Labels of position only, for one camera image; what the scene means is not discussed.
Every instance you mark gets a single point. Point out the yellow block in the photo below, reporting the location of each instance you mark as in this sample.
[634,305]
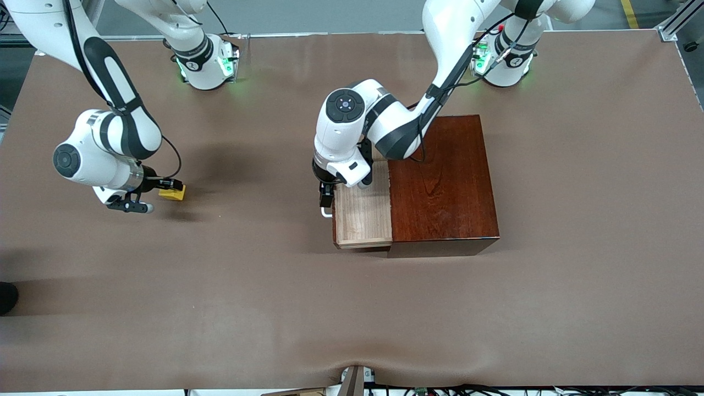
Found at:
[175,196]

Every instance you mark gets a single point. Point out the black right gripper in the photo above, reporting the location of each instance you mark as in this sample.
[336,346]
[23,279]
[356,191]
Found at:
[151,183]

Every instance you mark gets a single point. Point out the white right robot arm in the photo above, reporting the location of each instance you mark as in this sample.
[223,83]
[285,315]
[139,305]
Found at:
[121,132]

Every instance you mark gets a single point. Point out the dark wooden drawer cabinet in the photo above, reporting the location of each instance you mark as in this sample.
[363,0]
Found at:
[451,187]

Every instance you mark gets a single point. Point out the aluminium frame profile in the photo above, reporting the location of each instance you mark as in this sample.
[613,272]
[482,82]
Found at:
[674,25]

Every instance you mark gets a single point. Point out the dark grey camera mount bracket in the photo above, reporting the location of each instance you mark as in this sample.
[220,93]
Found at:
[129,206]

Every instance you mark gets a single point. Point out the black rounded object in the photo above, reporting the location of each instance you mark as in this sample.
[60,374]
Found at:
[6,300]

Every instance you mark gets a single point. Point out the brown table mat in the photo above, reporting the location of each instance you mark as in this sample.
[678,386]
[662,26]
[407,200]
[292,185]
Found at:
[220,302]

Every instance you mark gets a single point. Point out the tan cardboard piece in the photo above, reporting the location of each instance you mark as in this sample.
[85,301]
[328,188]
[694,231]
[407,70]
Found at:
[297,392]

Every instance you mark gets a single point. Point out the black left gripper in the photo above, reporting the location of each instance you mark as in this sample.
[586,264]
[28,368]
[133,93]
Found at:
[320,175]

